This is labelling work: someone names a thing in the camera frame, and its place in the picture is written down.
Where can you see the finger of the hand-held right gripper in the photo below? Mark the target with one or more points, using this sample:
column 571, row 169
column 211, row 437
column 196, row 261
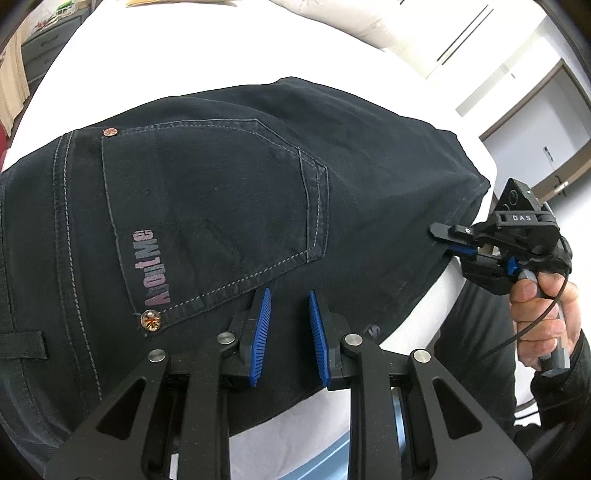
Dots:
column 452, row 232
column 464, row 251

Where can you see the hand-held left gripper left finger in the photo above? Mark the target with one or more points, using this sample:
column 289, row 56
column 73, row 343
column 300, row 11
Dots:
column 259, row 339

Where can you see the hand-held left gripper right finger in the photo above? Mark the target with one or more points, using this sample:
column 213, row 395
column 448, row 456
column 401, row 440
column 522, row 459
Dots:
column 318, row 341

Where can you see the black denim pants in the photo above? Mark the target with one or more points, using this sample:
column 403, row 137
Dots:
column 207, row 184

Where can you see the person's right forearm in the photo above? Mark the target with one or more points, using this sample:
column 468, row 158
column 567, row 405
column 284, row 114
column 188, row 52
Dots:
column 572, row 385

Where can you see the person's right hand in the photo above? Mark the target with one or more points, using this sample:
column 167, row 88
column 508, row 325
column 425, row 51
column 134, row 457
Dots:
column 531, row 318

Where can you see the person's dark clothed legs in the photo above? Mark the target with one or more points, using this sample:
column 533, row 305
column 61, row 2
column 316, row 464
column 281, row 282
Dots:
column 475, row 360

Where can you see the white wardrobe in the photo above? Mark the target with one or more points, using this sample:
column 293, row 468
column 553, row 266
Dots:
column 461, row 37

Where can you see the cream rolled quilt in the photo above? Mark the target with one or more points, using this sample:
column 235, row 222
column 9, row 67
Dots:
column 351, row 23

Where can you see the bed with white sheet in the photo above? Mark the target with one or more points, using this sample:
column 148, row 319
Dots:
column 184, row 46

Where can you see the beige curtain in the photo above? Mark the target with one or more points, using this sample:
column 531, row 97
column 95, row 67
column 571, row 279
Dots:
column 11, row 83

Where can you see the grey nightstand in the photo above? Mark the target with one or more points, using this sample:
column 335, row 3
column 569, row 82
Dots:
column 46, row 50

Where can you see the white door with brown frame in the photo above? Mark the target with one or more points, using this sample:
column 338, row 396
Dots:
column 554, row 138

